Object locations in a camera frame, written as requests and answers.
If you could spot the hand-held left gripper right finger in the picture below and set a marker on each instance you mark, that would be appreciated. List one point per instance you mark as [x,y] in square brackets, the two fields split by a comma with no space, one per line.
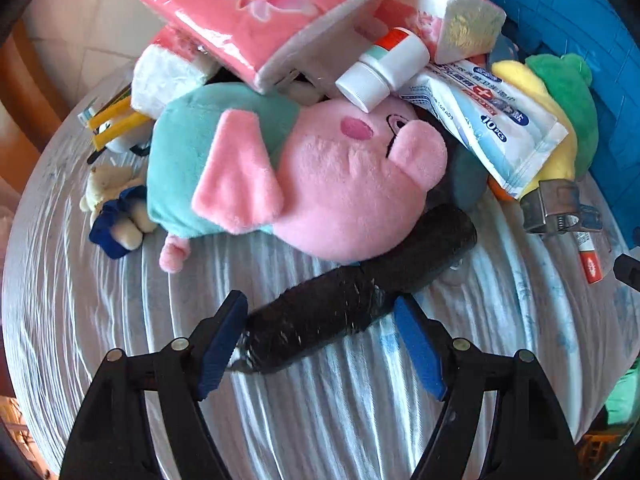
[420,346]

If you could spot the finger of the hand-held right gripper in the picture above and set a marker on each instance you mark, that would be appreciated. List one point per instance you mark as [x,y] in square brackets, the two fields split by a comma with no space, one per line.
[629,270]

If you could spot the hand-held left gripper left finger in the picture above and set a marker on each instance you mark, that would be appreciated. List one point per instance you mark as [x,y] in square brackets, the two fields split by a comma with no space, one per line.
[225,341]

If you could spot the black cylinder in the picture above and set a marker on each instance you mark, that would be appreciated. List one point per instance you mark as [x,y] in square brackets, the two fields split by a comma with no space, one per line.
[320,310]

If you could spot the blue white wet wipes packet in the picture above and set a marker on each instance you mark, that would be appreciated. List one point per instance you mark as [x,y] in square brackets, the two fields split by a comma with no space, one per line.
[500,110]

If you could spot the blue plastic crate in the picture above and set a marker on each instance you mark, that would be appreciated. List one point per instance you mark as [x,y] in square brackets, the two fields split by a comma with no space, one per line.
[575,10]

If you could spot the white wrapped desktop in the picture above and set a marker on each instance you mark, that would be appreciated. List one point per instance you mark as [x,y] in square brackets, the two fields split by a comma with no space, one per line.
[125,335]

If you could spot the red white pen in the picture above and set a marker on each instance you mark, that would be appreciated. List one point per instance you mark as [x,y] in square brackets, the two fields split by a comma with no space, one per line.
[590,260]

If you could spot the metal clip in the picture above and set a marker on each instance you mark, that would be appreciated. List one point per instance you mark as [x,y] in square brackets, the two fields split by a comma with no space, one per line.
[545,205]

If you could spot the green cloth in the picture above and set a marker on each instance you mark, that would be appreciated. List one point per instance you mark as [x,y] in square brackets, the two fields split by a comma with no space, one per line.
[625,395]

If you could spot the pink pig plush toy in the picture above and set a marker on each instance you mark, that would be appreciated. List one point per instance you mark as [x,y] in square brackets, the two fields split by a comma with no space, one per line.
[340,185]

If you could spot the yellow green plush toy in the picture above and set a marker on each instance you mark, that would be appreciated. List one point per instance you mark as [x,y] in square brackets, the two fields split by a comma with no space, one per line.
[570,90]

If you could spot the small cream bear plush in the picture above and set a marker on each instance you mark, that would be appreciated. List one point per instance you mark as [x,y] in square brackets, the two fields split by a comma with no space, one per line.
[107,180]

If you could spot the yellow black toy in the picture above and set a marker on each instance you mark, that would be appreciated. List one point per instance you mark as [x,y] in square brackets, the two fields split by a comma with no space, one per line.
[117,110]

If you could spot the white plastic bottle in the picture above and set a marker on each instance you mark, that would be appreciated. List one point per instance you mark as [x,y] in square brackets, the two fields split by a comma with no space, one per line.
[380,67]

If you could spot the large pink tissue pack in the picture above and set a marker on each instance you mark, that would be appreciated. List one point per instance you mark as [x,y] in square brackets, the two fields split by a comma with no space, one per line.
[250,15]

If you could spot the brown wooden furniture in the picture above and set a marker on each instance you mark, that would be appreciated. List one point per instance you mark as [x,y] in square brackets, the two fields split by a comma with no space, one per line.
[25,75]

